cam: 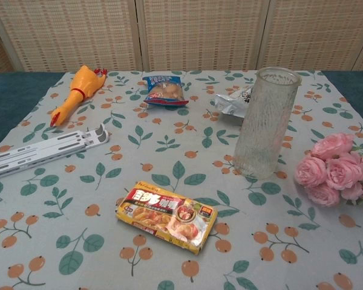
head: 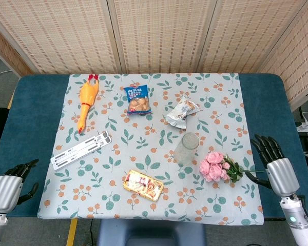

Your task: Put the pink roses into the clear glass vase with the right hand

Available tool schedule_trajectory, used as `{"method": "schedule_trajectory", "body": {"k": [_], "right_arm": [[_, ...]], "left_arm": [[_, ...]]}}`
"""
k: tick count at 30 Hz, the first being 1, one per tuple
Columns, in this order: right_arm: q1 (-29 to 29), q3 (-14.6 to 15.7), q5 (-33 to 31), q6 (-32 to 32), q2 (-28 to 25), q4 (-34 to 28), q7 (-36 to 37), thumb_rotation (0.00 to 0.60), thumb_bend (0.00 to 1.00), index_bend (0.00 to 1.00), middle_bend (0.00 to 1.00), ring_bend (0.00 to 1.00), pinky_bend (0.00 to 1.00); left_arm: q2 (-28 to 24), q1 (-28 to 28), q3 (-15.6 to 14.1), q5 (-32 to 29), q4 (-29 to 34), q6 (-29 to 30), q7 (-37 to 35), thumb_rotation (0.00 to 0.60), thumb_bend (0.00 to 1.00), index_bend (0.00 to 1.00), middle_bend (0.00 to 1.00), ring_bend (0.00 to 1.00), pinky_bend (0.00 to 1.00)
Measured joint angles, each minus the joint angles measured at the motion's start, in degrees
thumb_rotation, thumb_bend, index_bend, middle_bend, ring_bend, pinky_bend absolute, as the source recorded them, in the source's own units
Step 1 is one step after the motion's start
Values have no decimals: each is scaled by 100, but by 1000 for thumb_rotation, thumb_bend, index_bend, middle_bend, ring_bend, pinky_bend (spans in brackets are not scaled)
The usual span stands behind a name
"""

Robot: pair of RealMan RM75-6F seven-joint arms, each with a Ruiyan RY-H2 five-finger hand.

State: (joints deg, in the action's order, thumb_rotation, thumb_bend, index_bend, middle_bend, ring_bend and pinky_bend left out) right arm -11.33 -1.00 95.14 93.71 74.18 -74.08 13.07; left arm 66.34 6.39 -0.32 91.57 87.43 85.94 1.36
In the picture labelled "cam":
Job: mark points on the pink rose bouquet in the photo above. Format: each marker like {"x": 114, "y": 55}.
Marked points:
{"x": 335, "y": 169}

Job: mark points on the clear textured glass vase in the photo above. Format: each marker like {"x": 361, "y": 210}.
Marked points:
{"x": 266, "y": 127}

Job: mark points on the floral leaf-print tablecloth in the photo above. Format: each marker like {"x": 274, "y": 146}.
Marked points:
{"x": 169, "y": 157}

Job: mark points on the blue snack bag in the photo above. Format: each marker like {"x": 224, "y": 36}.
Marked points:
{"x": 166, "y": 90}

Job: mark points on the silver foil snack bag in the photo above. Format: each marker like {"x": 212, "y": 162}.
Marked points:
{"x": 230, "y": 105}

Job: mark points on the yellow curry box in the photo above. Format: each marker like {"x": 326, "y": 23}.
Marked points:
{"x": 163, "y": 214}

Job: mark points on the bamboo folding screen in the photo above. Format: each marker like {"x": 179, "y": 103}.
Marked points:
{"x": 199, "y": 36}

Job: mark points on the yellow rubber chicken toy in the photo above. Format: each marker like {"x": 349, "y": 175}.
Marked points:
{"x": 78, "y": 87}

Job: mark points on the white folding laptop stand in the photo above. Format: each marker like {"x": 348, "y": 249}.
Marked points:
{"x": 33, "y": 154}

